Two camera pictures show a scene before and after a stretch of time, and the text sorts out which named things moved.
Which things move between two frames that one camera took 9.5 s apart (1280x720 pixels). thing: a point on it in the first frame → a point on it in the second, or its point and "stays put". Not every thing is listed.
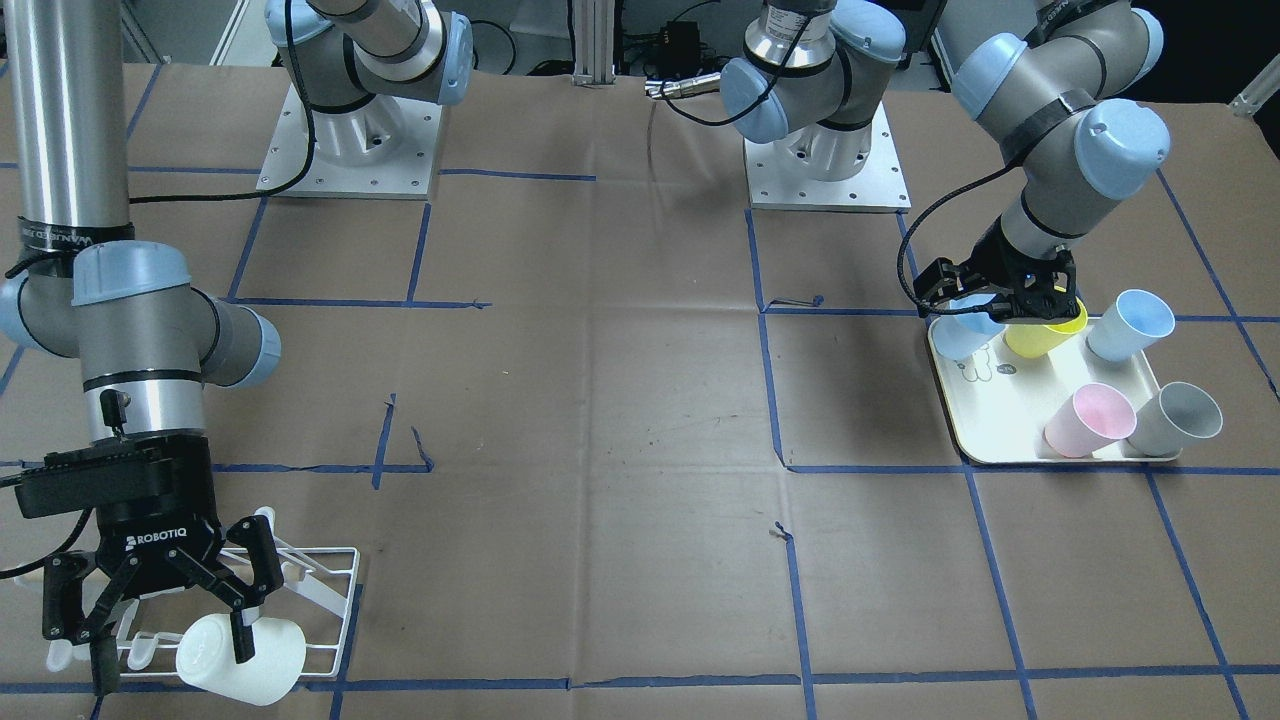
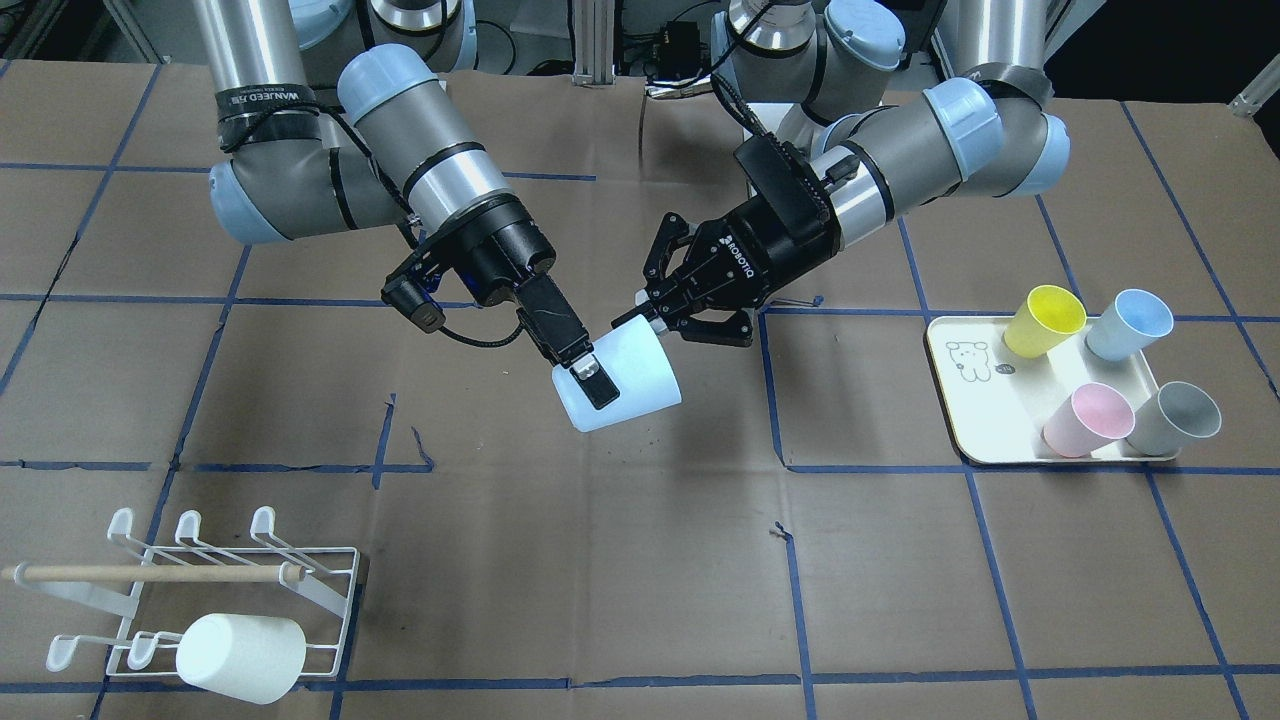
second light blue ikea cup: (1128, 324) stays put
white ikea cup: (206, 657) stays put
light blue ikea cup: (958, 336) → (636, 357)
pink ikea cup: (1093, 419) stays put
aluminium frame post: (594, 31) stays put
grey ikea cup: (1178, 416) stays put
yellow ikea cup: (1039, 340) stays put
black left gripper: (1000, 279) → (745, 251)
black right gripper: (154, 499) → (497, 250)
